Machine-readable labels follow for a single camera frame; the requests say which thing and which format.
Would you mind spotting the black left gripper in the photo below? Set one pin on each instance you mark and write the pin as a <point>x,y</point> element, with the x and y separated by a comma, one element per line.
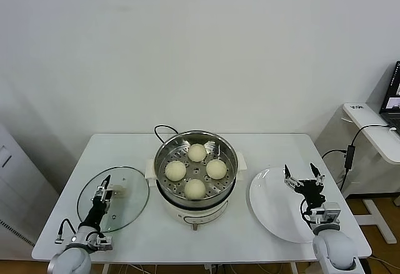
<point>95,211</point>

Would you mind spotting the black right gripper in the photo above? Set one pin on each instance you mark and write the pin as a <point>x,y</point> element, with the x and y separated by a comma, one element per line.
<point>311,191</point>

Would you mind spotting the white steamed baozi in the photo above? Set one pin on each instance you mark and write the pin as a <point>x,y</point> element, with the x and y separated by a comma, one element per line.
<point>194,189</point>
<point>175,170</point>
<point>216,169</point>
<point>197,152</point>

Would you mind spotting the perforated steel steamer basket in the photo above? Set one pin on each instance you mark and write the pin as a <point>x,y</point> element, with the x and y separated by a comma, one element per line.
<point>228,161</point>

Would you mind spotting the white round plate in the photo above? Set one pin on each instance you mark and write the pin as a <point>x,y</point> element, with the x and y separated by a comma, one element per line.
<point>275,205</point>

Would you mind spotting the black power adapter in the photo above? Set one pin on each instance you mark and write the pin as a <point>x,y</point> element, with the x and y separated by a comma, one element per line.
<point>349,156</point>

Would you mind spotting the white side desk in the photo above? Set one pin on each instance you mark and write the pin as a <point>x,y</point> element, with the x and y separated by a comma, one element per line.
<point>368,130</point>

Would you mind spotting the white table leg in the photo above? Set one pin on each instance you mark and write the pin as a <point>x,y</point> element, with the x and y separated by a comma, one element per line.
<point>105,269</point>
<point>293,268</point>

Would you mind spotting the white cabinet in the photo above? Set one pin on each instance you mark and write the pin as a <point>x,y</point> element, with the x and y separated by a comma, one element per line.
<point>18,186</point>

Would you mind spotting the cream electric cooker base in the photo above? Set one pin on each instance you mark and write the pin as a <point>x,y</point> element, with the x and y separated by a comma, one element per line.
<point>200,217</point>

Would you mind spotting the black laptop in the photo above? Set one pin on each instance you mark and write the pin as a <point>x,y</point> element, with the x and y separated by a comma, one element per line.
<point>392,92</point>

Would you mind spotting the white power strip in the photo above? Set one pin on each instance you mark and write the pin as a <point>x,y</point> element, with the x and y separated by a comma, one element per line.
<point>212,267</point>

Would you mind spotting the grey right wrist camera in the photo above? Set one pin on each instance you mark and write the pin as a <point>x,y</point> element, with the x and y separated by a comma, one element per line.
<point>326,214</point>

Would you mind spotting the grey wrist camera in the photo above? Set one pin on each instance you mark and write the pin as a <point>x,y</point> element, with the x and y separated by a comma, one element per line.
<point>326,214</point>
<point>103,243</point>

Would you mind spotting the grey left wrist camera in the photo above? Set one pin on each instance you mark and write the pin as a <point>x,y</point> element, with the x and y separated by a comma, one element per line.
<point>103,243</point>

